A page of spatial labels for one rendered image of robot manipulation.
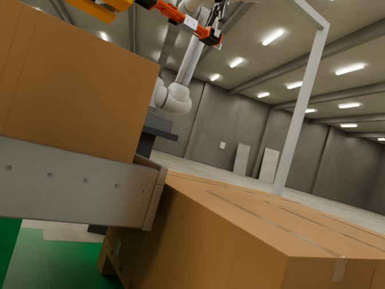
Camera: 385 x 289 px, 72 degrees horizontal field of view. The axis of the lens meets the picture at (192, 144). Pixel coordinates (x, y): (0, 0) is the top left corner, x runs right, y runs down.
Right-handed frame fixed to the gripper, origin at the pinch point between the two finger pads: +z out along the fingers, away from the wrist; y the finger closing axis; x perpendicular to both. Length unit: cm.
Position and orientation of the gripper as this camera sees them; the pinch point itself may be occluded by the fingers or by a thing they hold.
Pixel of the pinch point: (212, 33)
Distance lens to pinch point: 142.2
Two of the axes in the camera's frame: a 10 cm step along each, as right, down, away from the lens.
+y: 5.2, 1.3, -8.4
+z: -2.8, 9.6, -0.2
